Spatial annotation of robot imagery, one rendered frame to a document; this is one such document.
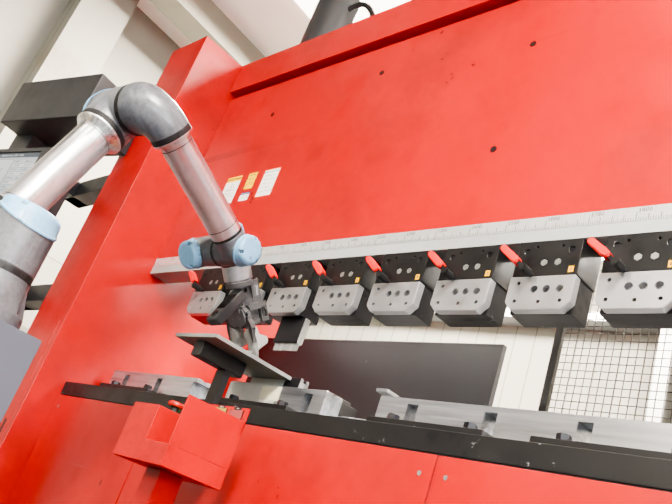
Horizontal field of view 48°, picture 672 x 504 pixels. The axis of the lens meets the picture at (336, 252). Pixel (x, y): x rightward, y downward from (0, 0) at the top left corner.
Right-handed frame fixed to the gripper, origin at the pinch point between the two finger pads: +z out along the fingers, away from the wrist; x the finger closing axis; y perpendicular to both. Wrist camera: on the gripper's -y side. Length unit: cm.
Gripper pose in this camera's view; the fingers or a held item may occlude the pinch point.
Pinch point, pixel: (245, 357)
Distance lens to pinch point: 203.0
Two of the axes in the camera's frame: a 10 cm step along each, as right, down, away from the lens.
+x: -7.1, 0.5, 7.0
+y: 6.8, -1.8, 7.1
